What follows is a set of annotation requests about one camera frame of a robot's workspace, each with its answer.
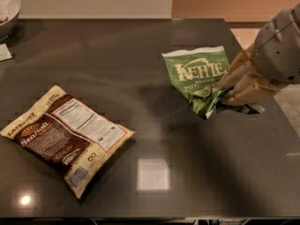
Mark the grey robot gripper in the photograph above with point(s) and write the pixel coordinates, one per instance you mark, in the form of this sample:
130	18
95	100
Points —
277	52

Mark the green jalapeno Kettle chip bag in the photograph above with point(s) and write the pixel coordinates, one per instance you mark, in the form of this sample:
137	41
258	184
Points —
196	74

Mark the brown sea salt chip bag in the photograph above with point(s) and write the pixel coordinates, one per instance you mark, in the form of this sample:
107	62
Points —
68	135

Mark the white paper napkin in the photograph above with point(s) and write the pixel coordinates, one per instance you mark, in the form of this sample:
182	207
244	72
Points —
4	53

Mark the white bowl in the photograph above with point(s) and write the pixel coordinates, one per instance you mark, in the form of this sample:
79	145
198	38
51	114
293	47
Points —
9	13

